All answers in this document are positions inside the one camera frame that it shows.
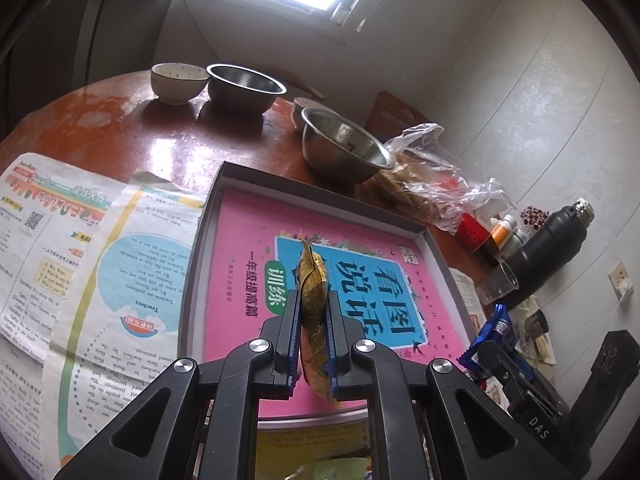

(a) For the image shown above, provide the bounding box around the yellow snack bar packet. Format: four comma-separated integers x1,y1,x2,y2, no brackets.
296,240,336,406

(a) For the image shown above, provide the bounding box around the blue Oreo packet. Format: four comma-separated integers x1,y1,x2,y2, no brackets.
458,304,516,374

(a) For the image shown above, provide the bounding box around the small steel cup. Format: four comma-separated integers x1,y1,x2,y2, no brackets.
524,309,549,340

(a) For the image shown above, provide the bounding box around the clear plastic cup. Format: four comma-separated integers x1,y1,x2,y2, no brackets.
475,261,518,304

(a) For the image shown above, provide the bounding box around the grey box with pink book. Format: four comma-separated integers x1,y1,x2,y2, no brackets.
178,162,472,427

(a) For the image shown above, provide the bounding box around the black thermos flask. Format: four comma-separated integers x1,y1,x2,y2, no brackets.
498,198,594,310

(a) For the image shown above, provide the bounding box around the large newspaper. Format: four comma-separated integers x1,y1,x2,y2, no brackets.
0,152,371,480

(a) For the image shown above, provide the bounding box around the orange pill bottle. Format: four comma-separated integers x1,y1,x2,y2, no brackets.
489,229,513,255

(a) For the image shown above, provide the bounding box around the red tissue box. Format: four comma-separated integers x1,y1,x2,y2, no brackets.
454,214,495,254

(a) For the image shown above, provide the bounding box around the red white flower decoration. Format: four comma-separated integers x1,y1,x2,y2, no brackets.
520,205,549,232

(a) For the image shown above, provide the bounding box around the plastic bag with bread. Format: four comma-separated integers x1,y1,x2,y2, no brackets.
373,122,514,234

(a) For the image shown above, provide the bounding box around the large steel bowl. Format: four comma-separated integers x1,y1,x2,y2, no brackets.
300,107,395,186

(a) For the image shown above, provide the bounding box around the small white ceramic bowl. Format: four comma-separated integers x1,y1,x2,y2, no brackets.
151,63,209,105

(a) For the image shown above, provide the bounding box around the dark steel bowl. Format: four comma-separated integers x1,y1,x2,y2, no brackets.
206,63,288,117

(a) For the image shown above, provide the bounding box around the dark refrigerator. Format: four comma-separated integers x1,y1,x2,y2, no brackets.
1,0,171,136

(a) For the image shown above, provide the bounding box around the wall power socket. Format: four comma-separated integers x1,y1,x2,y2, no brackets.
608,261,634,304

